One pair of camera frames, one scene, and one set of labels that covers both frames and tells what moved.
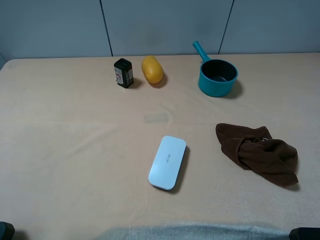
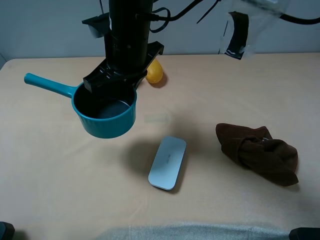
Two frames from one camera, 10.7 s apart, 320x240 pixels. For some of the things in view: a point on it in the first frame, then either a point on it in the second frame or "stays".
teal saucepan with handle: (216, 76) -> (107, 114)
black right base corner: (304, 233) stays
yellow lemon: (152, 69) stays
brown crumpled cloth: (254, 149) stays
